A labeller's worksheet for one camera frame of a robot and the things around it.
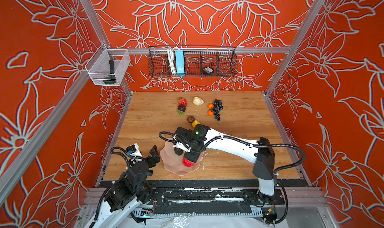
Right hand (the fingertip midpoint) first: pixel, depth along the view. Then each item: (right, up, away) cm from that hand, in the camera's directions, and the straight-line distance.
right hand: (189, 156), depth 75 cm
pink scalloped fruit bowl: (-9, -5, +5) cm, 11 cm away
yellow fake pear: (+4, +15, +23) cm, 28 cm away
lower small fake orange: (+15, +21, +31) cm, 40 cm away
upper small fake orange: (+16, +26, +33) cm, 45 cm away
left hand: (-20, +4, -2) cm, 20 cm away
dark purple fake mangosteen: (-6, +24, +30) cm, 39 cm away
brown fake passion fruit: (+1, +17, +25) cm, 30 cm away
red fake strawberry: (-5, +30, +35) cm, 46 cm away
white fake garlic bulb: (+7, +30, +35) cm, 46 cm away
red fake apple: (-1, -3, -1) cm, 3 cm away
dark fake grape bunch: (+21, +26, +31) cm, 45 cm away
